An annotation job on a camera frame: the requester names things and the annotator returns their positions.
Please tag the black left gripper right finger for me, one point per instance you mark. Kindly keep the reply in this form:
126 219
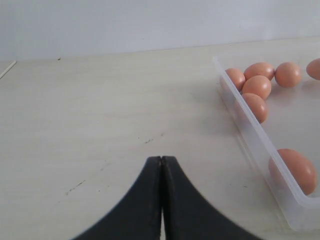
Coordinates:
187 214

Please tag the clear plastic tray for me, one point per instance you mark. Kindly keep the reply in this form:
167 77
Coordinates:
293 122

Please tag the brown egg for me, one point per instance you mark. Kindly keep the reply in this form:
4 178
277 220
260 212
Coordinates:
256 104
288 74
260 68
237 77
301 168
313 69
258 85

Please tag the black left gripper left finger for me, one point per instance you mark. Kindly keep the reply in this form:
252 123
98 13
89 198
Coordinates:
138 215

